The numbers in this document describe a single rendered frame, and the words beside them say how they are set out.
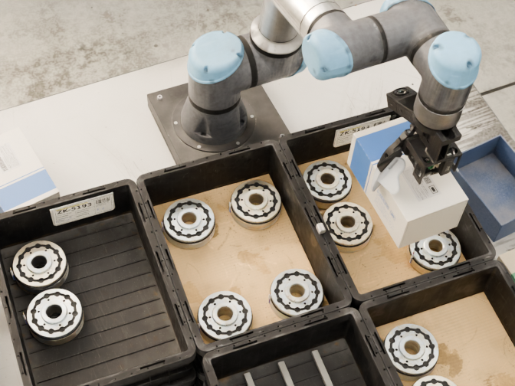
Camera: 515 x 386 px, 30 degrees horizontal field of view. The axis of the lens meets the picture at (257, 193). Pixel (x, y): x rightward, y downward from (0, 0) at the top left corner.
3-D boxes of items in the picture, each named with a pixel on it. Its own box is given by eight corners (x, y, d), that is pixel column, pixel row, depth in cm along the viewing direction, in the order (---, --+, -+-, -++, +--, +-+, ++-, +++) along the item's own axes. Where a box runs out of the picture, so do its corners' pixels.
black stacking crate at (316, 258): (138, 209, 197) (135, 178, 187) (272, 171, 204) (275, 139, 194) (200, 380, 177) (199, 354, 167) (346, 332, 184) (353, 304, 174)
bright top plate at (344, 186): (295, 169, 199) (295, 168, 198) (339, 155, 201) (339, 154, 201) (314, 207, 194) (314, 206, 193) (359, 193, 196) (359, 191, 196)
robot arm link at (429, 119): (408, 85, 148) (454, 70, 150) (403, 103, 152) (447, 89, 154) (433, 121, 144) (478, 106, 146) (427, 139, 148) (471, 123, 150)
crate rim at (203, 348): (134, 183, 189) (133, 176, 187) (275, 144, 196) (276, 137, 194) (199, 360, 169) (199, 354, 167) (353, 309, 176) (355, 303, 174)
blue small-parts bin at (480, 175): (441, 176, 219) (447, 158, 213) (493, 152, 223) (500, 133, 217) (493, 243, 209) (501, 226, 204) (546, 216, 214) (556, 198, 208)
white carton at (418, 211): (346, 162, 177) (352, 133, 169) (403, 142, 180) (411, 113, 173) (398, 249, 167) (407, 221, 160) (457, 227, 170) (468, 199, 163)
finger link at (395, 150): (375, 171, 160) (408, 137, 156) (370, 165, 161) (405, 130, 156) (392, 174, 164) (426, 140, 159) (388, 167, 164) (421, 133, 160)
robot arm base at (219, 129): (170, 107, 220) (169, 77, 212) (230, 89, 225) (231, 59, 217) (196, 154, 212) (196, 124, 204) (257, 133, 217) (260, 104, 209)
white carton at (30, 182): (64, 214, 208) (59, 191, 201) (13, 238, 204) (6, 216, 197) (25, 150, 217) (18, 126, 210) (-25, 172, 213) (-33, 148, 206)
